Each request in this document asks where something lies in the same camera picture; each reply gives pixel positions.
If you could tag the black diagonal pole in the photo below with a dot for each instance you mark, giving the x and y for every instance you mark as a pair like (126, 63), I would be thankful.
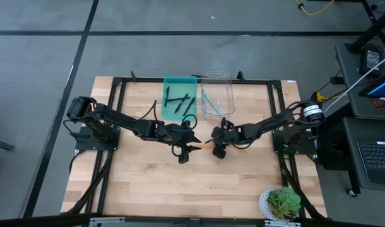
(372, 30)

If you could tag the black aluminium table frame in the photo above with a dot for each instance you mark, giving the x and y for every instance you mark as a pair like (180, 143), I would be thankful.
(252, 81)

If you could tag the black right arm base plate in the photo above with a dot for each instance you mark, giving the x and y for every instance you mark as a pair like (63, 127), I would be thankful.
(306, 149)

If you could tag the black box under desk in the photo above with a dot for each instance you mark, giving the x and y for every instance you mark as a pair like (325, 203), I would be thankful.
(333, 157)

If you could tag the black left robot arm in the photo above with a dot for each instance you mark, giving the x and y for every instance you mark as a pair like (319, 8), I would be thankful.
(126, 121)

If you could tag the white rod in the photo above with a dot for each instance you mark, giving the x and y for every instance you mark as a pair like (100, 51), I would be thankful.
(359, 81)

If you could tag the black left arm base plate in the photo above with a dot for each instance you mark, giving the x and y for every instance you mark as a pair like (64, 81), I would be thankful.
(85, 143)

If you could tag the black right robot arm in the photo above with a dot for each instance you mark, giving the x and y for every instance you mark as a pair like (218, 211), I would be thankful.
(268, 126)

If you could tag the blue pencil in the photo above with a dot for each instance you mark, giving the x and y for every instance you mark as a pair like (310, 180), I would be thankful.
(204, 101)

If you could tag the black front crossbar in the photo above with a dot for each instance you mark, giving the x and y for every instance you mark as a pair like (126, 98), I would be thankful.
(38, 220)

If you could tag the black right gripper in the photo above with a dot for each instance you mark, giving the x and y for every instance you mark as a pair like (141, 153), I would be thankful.
(227, 135)

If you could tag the red object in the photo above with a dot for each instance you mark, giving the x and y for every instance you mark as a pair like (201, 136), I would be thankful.
(382, 104)

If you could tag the green succulent in white pot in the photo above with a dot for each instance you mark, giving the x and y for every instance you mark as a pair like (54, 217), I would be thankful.
(284, 201)

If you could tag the black laptop keyboard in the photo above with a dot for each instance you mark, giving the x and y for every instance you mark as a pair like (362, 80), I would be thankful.
(378, 160)

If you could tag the grey chair base leg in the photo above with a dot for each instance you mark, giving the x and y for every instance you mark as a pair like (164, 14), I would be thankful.
(0, 144)

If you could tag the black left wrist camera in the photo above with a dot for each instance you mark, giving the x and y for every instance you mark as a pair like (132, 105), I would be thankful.
(183, 158)

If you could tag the teal translucent plastic bin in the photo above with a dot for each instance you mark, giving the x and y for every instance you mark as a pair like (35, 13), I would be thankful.
(180, 85)

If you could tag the black power adapter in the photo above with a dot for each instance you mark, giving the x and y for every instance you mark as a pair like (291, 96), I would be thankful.
(370, 60)

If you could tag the grey side desk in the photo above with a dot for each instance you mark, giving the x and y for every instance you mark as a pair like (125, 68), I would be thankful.
(345, 63)

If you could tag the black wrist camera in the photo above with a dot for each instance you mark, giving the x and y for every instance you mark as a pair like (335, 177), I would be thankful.
(183, 158)
(219, 153)

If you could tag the white table sticker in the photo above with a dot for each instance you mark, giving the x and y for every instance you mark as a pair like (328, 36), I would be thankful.
(291, 81)

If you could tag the clear plastic bin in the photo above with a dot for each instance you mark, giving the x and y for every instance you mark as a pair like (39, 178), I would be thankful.
(224, 94)

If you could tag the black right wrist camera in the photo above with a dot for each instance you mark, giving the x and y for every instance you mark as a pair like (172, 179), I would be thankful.
(219, 153)

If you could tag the black caster wheel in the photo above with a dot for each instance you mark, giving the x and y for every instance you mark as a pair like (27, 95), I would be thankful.
(352, 193)

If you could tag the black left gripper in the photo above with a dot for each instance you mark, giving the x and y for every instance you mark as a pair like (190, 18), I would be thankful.
(178, 135)

